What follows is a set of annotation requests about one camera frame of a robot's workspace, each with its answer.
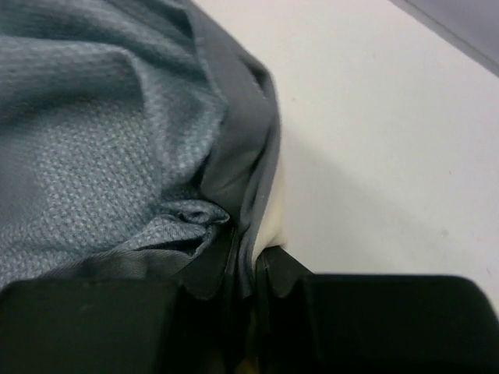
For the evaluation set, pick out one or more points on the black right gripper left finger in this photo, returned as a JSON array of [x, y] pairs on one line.
[[177, 325]]

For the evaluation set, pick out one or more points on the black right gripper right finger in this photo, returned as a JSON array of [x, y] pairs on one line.
[[343, 323]]

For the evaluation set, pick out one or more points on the blue striped pillowcase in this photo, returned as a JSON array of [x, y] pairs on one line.
[[132, 132]]

